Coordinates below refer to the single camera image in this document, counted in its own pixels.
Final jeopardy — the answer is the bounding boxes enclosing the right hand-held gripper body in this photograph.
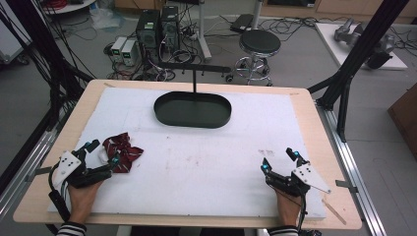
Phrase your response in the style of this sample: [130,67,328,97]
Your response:
[266,162,332,198]

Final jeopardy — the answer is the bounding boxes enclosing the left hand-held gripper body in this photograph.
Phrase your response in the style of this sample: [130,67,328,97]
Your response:
[51,149,113,190]

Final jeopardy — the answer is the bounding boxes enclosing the dark red striped cloth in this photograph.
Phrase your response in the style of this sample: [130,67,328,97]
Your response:
[101,132,145,174]

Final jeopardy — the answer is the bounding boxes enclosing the person's right hand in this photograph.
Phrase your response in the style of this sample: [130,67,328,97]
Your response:
[274,190,304,228]

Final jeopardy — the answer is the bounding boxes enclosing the person's left hand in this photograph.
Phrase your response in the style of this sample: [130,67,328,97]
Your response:
[68,181,104,225]

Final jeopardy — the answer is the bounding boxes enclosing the metal table clip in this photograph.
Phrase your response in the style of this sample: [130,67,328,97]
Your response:
[334,179,359,195]
[25,165,53,183]

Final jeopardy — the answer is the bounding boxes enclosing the light wooden table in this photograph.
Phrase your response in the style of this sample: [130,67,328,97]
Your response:
[13,78,364,231]

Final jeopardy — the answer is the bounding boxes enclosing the thin wooden stick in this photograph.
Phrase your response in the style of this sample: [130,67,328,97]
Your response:
[321,198,348,226]

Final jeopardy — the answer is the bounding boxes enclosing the person's right striped sleeve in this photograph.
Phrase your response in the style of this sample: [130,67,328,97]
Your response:
[268,225,300,236]

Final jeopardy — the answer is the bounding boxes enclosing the person's striped sleeve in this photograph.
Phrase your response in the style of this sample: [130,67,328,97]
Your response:
[268,225,300,236]
[56,221,88,236]

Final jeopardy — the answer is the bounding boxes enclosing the white foam board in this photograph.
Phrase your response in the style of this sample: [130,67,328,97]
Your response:
[47,86,328,221]

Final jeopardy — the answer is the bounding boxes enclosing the person's left striped sleeve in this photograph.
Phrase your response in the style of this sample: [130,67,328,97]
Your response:
[56,221,88,236]

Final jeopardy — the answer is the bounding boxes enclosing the black stand with oval tray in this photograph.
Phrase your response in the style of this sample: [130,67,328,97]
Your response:
[153,62,233,130]

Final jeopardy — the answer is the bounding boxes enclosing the white power supply box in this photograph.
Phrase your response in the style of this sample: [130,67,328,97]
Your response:
[110,35,128,64]
[120,38,139,67]

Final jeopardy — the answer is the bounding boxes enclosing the brown wooden cabinet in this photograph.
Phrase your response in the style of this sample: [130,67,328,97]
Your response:
[387,83,417,162]

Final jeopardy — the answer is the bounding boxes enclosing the black round stool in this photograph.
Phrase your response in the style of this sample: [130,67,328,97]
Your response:
[225,29,282,88]

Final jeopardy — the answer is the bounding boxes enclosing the white floor board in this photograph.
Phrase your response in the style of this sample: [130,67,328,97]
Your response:
[314,22,409,72]

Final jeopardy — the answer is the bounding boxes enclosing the black computer tower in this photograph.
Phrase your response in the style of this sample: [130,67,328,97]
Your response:
[159,5,181,54]
[135,9,162,66]

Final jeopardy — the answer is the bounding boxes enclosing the clear plastic bag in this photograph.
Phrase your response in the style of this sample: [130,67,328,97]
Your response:
[89,5,126,31]

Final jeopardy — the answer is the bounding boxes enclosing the round white table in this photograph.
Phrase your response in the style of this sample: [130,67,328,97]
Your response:
[41,0,98,16]

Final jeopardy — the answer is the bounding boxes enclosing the flat black box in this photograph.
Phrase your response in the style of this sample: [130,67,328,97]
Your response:
[229,13,256,34]

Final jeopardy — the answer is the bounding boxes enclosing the white desk leg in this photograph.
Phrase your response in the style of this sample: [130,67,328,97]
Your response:
[196,0,213,62]

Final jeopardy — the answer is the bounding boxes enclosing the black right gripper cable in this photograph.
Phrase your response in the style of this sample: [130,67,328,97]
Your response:
[278,188,310,234]

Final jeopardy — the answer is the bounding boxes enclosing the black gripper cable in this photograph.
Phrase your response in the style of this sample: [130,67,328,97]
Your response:
[278,188,310,234]
[47,162,72,223]

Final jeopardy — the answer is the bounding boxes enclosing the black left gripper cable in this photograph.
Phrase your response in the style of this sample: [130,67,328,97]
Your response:
[47,162,72,223]

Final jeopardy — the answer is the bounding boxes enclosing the aluminium rail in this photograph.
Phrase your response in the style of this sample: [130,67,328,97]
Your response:
[0,107,72,217]
[315,99,388,236]

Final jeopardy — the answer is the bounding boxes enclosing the black metal frame post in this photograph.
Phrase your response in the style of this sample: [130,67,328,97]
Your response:
[0,0,94,195]
[307,0,411,143]

